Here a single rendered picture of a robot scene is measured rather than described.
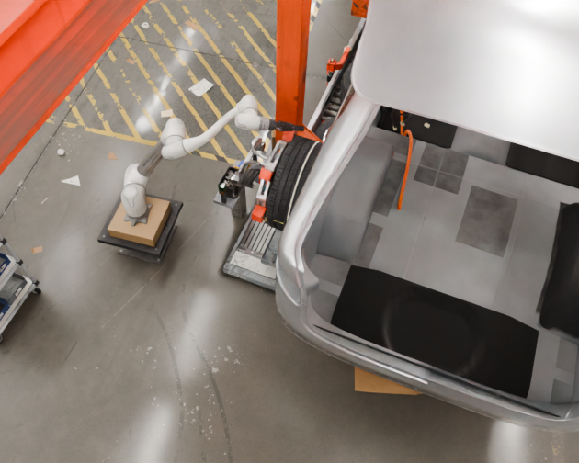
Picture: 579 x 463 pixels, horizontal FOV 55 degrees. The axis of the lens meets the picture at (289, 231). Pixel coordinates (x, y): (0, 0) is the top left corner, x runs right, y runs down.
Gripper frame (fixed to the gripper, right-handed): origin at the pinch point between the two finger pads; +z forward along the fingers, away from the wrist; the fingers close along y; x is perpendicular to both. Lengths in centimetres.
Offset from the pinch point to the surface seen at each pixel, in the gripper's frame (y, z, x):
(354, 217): 64, 30, -23
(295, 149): 10.2, -1.5, -10.2
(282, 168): 21.4, -9.5, -19.2
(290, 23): -4, -17, 63
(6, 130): 211, -110, 84
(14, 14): 211, -106, 110
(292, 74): -17.3, -7.5, 28.6
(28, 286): -2, -177, -153
